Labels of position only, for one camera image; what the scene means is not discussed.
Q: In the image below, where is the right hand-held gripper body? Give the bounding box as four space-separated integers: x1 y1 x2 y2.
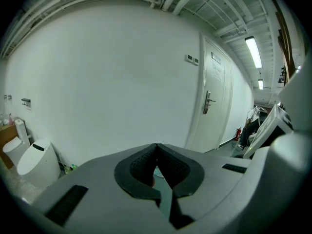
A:
243 57 312 195

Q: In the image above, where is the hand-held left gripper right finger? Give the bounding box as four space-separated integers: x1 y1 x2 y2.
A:
157 143 252 230

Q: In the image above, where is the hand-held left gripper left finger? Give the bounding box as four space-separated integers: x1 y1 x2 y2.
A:
33 143 176 234

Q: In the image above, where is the white door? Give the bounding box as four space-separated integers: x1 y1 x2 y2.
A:
184 32 235 153

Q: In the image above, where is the white round smart toilet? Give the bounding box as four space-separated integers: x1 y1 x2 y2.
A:
16 138 61 190

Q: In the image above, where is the paper notice on door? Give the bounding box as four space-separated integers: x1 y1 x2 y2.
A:
212 63 225 82

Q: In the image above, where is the long ceiling lamp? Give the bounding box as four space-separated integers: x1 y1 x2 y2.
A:
244 36 263 69

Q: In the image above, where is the white toilet with tank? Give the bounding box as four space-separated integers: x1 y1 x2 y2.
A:
2 119 32 168

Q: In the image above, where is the brown wooden beam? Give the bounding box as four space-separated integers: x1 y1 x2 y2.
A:
267 0 296 82

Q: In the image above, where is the wooden cabinet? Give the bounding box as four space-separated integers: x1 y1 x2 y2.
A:
0 124 18 169

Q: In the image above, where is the silver door handle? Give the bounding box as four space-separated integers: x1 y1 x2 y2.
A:
203 91 216 115

